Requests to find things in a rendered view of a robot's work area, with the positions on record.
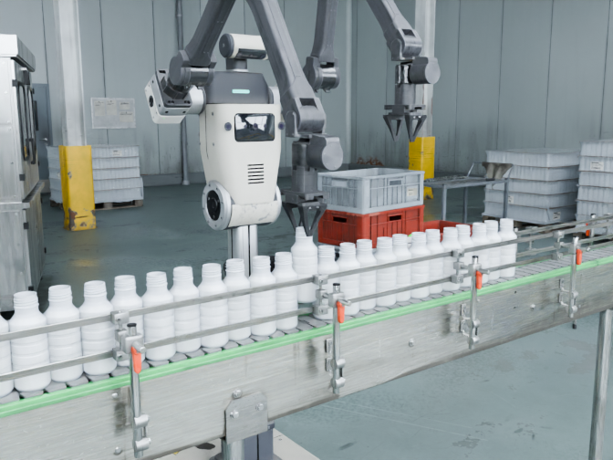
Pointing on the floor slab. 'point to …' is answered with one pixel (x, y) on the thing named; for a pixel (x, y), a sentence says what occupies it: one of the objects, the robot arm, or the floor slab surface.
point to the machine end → (18, 176)
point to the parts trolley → (465, 189)
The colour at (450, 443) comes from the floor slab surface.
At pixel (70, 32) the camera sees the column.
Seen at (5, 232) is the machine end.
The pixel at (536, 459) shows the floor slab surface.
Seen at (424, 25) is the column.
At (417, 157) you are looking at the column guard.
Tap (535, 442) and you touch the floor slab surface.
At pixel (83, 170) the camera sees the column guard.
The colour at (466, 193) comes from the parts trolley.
